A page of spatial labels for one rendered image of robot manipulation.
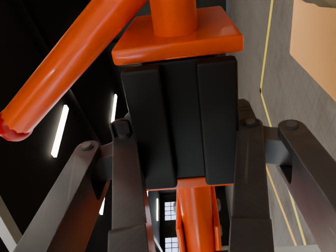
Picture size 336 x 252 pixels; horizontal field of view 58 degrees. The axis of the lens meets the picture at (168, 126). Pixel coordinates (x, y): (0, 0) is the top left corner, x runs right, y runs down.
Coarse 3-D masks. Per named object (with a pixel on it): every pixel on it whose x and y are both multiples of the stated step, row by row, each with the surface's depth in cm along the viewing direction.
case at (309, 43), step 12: (300, 0) 32; (300, 12) 32; (312, 12) 29; (324, 12) 27; (300, 24) 33; (312, 24) 30; (324, 24) 27; (300, 36) 33; (312, 36) 30; (324, 36) 27; (300, 48) 33; (312, 48) 30; (324, 48) 27; (300, 60) 34; (312, 60) 30; (324, 60) 28; (312, 72) 31; (324, 72) 28; (324, 84) 28
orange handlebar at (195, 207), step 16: (160, 0) 13; (176, 0) 13; (192, 0) 14; (160, 16) 14; (176, 16) 14; (192, 16) 14; (160, 32) 14; (176, 32) 14; (176, 192) 24; (192, 192) 19; (208, 192) 19; (176, 208) 22; (192, 208) 19; (208, 208) 20; (176, 224) 21; (192, 224) 20; (208, 224) 20; (192, 240) 21; (208, 240) 21
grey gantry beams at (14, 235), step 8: (0, 200) 283; (0, 208) 282; (0, 216) 280; (8, 216) 292; (0, 224) 285; (8, 224) 290; (0, 232) 291; (8, 232) 291; (16, 232) 301; (8, 240) 296; (16, 240) 300; (8, 248) 303
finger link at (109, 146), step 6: (126, 114) 19; (108, 144) 16; (102, 150) 16; (108, 150) 15; (102, 156) 15; (108, 156) 15; (96, 162) 15; (102, 162) 15; (108, 162) 15; (96, 168) 15; (102, 168) 15; (108, 168) 15; (96, 174) 15; (102, 174) 15; (108, 174) 16; (90, 180) 15; (96, 180) 15; (102, 180) 16
